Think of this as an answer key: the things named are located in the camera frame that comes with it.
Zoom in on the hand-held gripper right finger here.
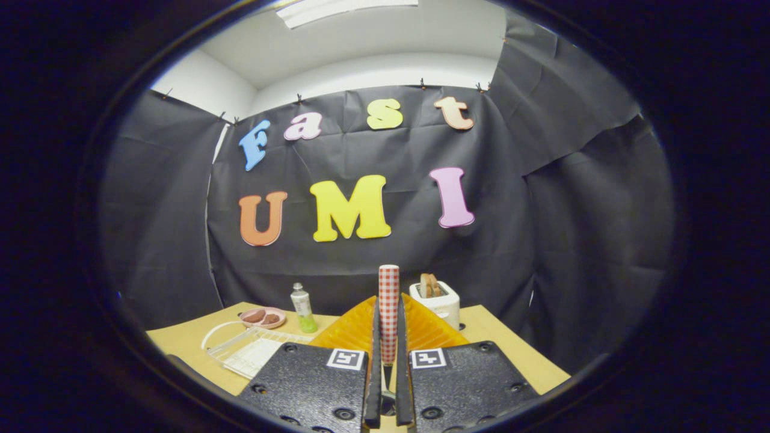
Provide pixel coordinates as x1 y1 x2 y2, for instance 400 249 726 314
395 293 540 433

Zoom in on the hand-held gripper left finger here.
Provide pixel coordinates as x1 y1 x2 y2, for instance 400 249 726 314
236 295 382 433

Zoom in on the pink checkered handle spoon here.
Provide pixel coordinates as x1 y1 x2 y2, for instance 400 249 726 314
378 265 401 416

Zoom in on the white wire dish rack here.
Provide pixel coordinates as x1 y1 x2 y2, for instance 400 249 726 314
201 321 316 381

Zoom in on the small pink plate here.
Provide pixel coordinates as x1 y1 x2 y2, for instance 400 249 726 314
239 307 287 330

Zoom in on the cream toaster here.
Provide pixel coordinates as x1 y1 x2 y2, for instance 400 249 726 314
409 280 461 331

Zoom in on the green and white bottle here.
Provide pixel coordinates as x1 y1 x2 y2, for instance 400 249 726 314
291 283 318 334

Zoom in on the black backdrop cloth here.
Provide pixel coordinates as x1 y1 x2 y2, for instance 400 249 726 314
99 9 674 373

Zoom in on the ceiling light panel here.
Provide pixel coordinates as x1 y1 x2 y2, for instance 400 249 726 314
277 0 419 29

